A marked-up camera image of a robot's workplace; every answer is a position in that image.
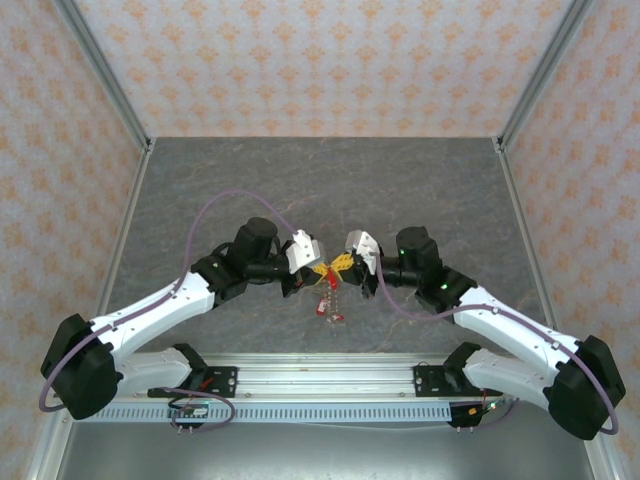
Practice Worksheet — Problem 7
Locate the small green controller board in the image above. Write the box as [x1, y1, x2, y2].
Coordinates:
[167, 401, 212, 420]
[467, 399, 502, 419]

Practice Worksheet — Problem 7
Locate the grey metal front panel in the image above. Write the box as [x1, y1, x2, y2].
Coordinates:
[54, 422, 597, 480]

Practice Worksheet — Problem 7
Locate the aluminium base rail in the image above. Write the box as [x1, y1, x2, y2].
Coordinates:
[117, 352, 504, 401]

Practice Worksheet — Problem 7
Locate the aluminium table side rail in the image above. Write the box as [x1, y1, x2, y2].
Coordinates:
[493, 142, 624, 480]
[25, 144, 157, 480]

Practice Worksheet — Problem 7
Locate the slotted grey cable duct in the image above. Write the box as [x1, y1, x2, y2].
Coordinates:
[99, 402, 454, 424]

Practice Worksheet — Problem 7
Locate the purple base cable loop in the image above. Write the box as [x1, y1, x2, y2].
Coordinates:
[167, 387, 238, 434]

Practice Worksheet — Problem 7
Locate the aluminium frame post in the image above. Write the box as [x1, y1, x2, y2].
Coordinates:
[492, 0, 596, 154]
[52, 0, 154, 154]

